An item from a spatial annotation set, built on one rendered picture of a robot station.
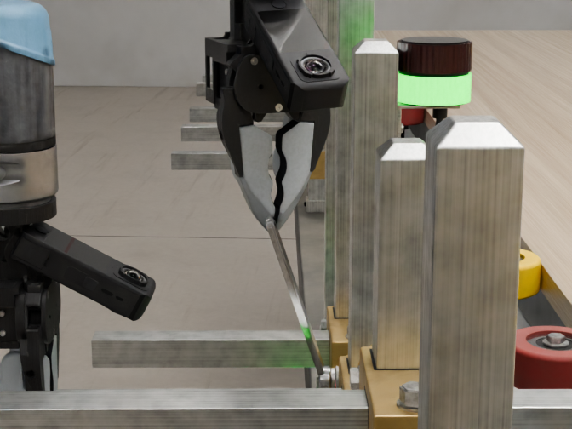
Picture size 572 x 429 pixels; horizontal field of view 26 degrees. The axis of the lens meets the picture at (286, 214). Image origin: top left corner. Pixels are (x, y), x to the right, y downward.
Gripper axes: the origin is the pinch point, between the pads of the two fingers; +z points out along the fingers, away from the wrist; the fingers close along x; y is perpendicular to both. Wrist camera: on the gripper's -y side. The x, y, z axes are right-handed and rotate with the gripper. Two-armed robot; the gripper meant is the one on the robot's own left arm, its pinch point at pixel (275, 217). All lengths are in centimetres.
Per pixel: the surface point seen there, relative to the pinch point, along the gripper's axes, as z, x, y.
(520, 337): 10.1, -18.7, -7.3
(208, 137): 21, -38, 143
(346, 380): 13.8, -5.2, -2.7
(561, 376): 11.7, -19.3, -12.5
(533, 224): 11, -41, 27
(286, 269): 4.3, -0.8, -0.4
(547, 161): 11, -62, 57
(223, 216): 102, -117, 384
